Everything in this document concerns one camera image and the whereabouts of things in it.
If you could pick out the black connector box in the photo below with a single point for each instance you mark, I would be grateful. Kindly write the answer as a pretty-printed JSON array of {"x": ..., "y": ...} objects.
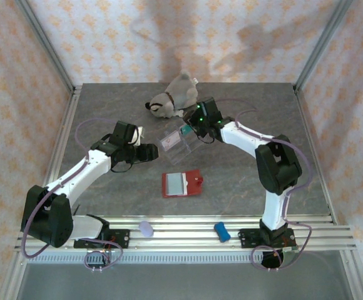
[{"x": 98, "y": 261}]

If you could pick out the grey plush dog toy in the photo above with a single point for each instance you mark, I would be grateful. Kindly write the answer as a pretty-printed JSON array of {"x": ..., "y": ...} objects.
[{"x": 175, "y": 95}]

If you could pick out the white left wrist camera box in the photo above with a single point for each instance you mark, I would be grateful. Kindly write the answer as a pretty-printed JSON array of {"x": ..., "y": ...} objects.
[{"x": 138, "y": 134}]

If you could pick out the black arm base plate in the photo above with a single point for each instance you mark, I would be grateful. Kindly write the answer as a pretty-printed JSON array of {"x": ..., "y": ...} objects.
[
  {"x": 122, "y": 237},
  {"x": 247, "y": 237}
]

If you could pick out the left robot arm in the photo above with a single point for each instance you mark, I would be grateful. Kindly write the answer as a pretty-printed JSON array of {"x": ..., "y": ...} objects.
[{"x": 75, "y": 175}]

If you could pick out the green circuit board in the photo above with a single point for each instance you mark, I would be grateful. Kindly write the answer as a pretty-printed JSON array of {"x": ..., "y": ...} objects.
[{"x": 290, "y": 249}]

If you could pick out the teal credit card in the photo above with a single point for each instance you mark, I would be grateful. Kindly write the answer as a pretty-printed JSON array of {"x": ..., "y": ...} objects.
[{"x": 186, "y": 129}]

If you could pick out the lavender oval object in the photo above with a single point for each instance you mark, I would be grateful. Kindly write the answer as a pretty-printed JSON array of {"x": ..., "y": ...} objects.
[{"x": 146, "y": 229}]

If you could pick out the aluminium front rail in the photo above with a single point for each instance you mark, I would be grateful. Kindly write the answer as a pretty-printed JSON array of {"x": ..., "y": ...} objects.
[{"x": 184, "y": 234}]

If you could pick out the red leather card holder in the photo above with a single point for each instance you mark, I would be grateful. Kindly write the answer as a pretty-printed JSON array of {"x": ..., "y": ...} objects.
[{"x": 183, "y": 183}]

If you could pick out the blue bone-shaped object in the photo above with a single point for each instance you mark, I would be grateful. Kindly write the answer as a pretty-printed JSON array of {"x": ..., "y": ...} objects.
[{"x": 222, "y": 232}]

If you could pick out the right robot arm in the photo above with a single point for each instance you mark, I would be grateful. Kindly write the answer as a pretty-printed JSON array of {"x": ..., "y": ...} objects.
[{"x": 278, "y": 162}]

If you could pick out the aluminium side rail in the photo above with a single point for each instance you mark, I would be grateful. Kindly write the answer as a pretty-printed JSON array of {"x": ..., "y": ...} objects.
[
  {"x": 301, "y": 109},
  {"x": 67, "y": 125}
]

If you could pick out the aluminium corner post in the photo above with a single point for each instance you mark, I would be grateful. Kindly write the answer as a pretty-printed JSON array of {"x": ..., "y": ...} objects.
[
  {"x": 322, "y": 47},
  {"x": 47, "y": 47}
]

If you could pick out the clear plastic card case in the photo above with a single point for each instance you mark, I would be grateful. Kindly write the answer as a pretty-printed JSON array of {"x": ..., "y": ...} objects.
[{"x": 176, "y": 150}]

